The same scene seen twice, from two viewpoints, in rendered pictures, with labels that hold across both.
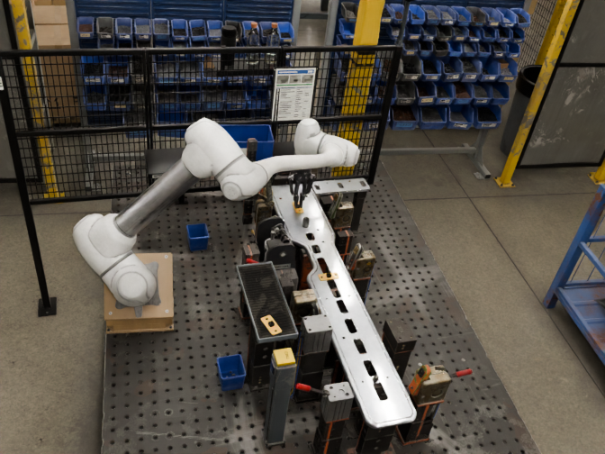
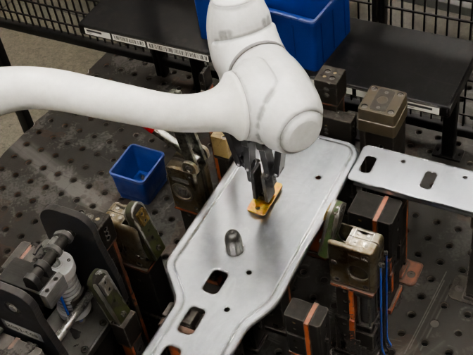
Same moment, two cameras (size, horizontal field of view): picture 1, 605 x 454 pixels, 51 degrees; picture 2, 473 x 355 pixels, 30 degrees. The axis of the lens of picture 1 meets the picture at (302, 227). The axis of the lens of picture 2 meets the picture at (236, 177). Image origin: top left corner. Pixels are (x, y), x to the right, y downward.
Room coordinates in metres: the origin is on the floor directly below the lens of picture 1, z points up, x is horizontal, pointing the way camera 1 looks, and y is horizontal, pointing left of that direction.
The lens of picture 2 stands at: (1.67, -0.87, 2.23)
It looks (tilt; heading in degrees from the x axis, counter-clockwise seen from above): 46 degrees down; 55
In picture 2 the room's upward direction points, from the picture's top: 10 degrees counter-clockwise
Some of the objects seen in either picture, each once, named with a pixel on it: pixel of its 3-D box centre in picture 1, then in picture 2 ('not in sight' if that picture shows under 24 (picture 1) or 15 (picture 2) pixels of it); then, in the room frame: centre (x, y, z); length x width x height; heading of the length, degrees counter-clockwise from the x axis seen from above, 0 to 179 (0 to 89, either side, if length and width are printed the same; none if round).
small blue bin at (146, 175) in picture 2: (197, 237); (140, 175); (2.34, 0.50, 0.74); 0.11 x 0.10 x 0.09; 21
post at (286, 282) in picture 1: (282, 317); not in sight; (1.75, 0.03, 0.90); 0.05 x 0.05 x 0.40; 21
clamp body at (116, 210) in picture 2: not in sight; (143, 277); (2.11, 0.15, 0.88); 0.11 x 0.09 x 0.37; 111
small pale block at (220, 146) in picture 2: not in sight; (233, 196); (2.38, 0.18, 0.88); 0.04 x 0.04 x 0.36; 21
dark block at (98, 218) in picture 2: not in sight; (112, 291); (2.04, 0.15, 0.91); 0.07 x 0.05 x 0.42; 111
